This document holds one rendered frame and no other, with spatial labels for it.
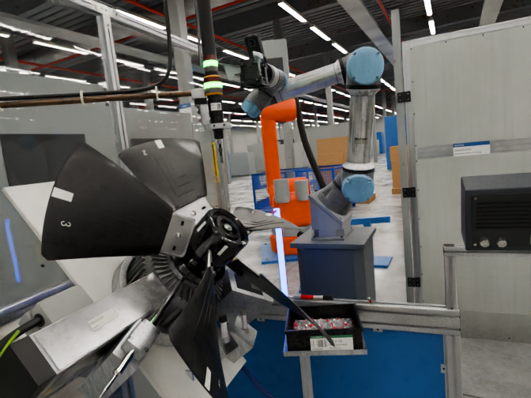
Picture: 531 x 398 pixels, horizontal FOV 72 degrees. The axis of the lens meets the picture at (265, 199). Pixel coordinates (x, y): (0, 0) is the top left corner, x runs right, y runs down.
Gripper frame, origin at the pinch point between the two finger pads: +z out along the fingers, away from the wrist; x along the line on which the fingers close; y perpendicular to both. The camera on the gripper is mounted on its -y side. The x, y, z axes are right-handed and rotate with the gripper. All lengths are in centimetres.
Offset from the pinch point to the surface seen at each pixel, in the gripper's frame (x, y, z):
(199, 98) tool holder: 1.6, 13.5, 19.6
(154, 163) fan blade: 17.7, 27.9, 19.4
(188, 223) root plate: 2, 42, 31
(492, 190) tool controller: -64, 44, -13
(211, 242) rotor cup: -4, 46, 31
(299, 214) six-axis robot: 99, 110, -350
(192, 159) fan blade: 10.4, 27.6, 12.6
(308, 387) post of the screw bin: -12, 100, -1
